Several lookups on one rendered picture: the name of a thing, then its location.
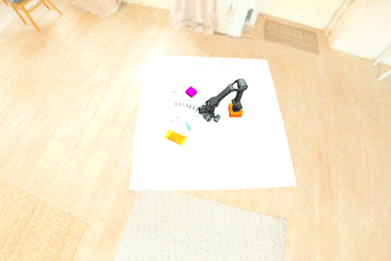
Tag magenta block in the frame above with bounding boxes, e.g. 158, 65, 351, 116
186, 86, 197, 98

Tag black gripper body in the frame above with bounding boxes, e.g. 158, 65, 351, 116
209, 112, 221, 123

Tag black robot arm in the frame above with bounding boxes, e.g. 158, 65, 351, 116
198, 78, 249, 122

